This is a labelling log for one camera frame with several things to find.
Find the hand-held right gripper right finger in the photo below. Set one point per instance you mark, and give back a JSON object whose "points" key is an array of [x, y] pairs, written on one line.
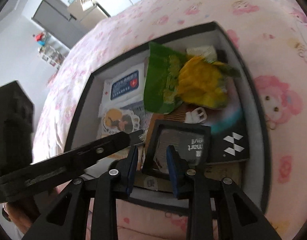
{"points": [[174, 172]]}

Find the grey wardrobe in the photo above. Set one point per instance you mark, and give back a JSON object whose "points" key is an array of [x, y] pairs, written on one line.
{"points": [[56, 15]]}

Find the beige cabinet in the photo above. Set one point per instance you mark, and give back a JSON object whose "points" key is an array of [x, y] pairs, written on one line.
{"points": [[91, 17]]}

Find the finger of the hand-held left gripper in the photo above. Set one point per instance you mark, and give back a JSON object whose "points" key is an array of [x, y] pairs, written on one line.
{"points": [[106, 145]]}

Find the white shelf rack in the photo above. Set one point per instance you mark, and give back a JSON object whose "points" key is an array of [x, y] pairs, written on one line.
{"points": [[52, 55]]}

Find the pink printed blanket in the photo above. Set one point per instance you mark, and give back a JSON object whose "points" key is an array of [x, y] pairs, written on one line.
{"points": [[281, 55]]}

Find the white handbag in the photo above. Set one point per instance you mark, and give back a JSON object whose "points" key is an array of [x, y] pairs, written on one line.
{"points": [[87, 3]]}

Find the red plush toy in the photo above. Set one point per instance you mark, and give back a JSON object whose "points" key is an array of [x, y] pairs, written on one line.
{"points": [[39, 37]]}

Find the wooden comb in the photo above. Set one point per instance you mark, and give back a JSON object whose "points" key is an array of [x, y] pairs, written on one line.
{"points": [[173, 116]]}

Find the small black square box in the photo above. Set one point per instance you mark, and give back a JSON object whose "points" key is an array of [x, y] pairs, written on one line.
{"points": [[153, 145]]}

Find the brown cardboard packet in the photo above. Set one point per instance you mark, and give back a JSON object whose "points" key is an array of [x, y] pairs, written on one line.
{"points": [[218, 172]]}

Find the colourful gradient box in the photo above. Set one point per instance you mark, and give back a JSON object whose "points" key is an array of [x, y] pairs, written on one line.
{"points": [[226, 120]]}

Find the black cardboard box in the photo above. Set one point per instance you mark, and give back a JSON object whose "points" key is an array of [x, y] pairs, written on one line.
{"points": [[83, 110]]}

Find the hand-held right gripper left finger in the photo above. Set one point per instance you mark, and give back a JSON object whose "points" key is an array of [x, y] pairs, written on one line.
{"points": [[132, 170]]}

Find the small white plug adapter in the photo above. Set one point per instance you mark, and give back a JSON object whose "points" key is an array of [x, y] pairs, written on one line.
{"points": [[197, 115]]}

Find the green snack packet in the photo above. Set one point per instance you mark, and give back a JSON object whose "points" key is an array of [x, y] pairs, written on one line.
{"points": [[158, 80]]}

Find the person's left hand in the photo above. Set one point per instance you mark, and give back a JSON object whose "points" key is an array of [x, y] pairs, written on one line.
{"points": [[21, 215]]}

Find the cartoon sticker card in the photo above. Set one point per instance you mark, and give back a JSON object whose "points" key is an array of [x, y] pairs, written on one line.
{"points": [[118, 122]]}

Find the white wet wipes pack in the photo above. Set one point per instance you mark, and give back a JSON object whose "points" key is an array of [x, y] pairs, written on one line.
{"points": [[123, 85]]}

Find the yellow snack packet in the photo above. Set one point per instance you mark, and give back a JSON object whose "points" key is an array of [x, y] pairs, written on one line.
{"points": [[201, 82]]}

